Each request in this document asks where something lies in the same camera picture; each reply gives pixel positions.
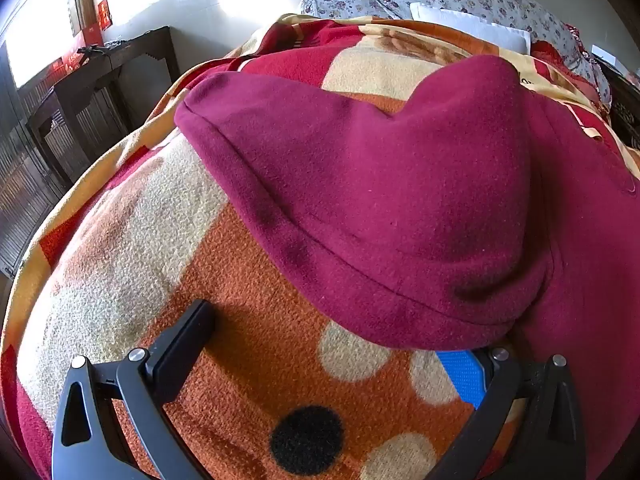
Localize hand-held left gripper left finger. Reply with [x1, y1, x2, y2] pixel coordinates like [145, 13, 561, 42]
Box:
[51, 298, 217, 480]

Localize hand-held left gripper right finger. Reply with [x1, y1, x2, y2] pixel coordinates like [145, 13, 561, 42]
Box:
[425, 345, 587, 480]

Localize maroon fleece garment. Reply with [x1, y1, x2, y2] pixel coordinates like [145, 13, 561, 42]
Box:
[174, 54, 640, 480]

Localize orange red printed blanket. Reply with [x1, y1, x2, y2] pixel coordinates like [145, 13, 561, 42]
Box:
[0, 12, 640, 480]

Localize dark wooden cabinet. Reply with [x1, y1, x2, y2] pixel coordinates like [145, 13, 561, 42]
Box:
[0, 40, 68, 281]

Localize dark wooden table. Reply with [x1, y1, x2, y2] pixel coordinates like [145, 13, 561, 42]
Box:
[25, 25, 181, 186]

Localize carved dark wooden headboard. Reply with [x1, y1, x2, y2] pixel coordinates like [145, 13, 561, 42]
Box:
[592, 45, 640, 153]

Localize bright window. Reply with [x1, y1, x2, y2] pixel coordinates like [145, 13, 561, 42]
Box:
[0, 0, 83, 91]

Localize white pillow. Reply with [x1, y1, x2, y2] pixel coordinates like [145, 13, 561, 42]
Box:
[410, 2, 532, 55]

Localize small floral pillow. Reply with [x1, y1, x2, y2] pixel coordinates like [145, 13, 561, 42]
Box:
[300, 0, 396, 21]

